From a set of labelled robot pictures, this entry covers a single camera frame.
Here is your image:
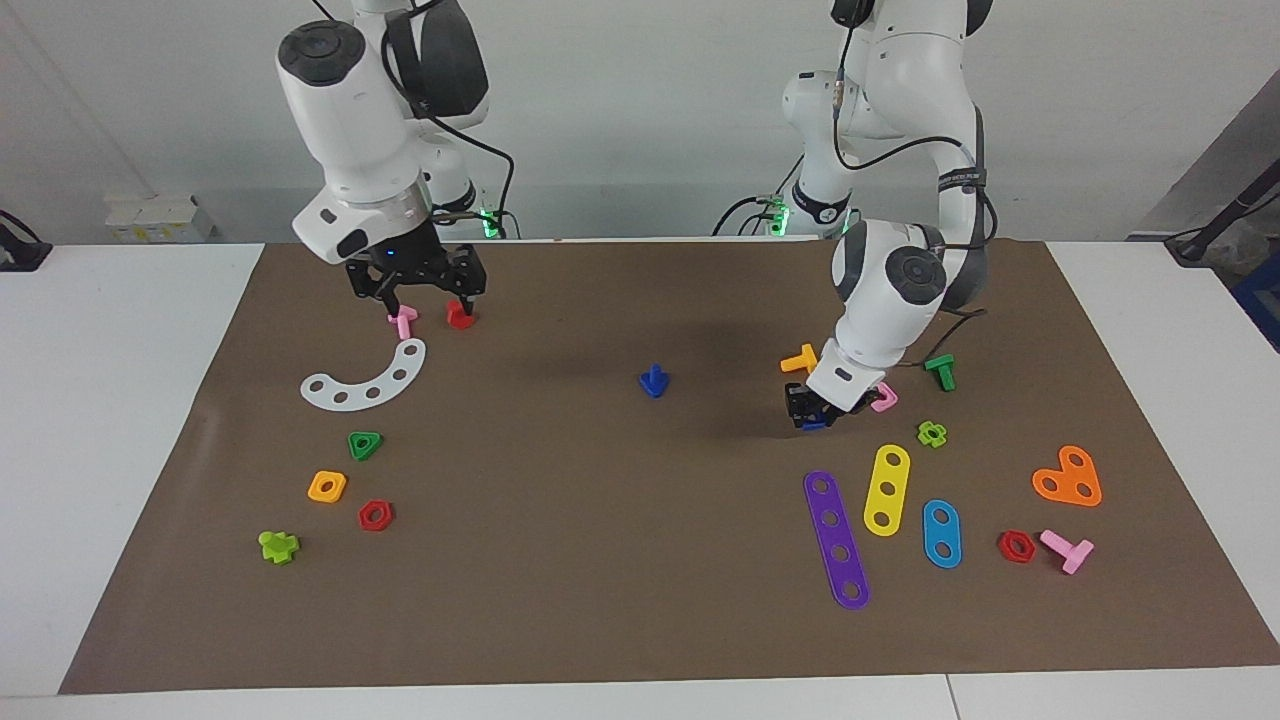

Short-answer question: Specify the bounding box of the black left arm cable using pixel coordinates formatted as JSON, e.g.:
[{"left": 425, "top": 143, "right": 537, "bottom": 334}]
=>
[{"left": 830, "top": 0, "right": 999, "bottom": 251}]

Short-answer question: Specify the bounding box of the yellow three-hole plate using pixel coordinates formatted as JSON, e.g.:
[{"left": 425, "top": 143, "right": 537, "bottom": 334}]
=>
[{"left": 863, "top": 444, "right": 912, "bottom": 538}]

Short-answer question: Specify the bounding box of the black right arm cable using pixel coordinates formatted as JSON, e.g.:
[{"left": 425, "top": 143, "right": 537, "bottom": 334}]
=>
[{"left": 310, "top": 0, "right": 517, "bottom": 239}]

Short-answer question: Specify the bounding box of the white curved five-hole plate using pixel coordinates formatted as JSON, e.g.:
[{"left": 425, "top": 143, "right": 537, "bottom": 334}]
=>
[{"left": 300, "top": 338, "right": 428, "bottom": 412}]

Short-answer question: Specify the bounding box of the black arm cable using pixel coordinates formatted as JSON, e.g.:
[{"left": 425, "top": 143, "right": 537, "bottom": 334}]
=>
[
  {"left": 830, "top": 0, "right": 999, "bottom": 251},
  {"left": 310, "top": 0, "right": 517, "bottom": 239}
]

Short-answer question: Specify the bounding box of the black clamp with cable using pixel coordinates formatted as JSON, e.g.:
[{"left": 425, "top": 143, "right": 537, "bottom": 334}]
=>
[{"left": 0, "top": 210, "right": 53, "bottom": 273}]

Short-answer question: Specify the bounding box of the blue two-hole plate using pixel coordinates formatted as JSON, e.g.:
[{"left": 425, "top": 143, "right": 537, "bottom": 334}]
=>
[{"left": 921, "top": 499, "right": 963, "bottom": 570}]

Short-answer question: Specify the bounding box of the black base cable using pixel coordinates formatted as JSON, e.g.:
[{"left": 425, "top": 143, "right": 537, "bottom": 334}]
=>
[{"left": 712, "top": 196, "right": 779, "bottom": 238}]

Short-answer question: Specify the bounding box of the orange heart-shaped plate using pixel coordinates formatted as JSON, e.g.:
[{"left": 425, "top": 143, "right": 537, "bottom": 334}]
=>
[{"left": 1031, "top": 445, "right": 1103, "bottom": 508}]

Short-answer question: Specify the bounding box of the blue crate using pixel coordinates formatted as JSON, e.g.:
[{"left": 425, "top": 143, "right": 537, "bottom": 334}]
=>
[{"left": 1232, "top": 255, "right": 1280, "bottom": 353}]

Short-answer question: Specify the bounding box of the black stand with cable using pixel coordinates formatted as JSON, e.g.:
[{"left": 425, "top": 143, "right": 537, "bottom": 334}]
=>
[{"left": 1165, "top": 165, "right": 1280, "bottom": 266}]

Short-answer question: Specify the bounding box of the brown table mat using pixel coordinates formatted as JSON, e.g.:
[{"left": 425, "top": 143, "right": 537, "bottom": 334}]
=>
[{"left": 58, "top": 238, "right": 1280, "bottom": 696}]

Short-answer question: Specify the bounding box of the purple four-hole plate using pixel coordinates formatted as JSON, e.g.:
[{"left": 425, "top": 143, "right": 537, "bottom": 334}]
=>
[{"left": 803, "top": 470, "right": 871, "bottom": 611}]

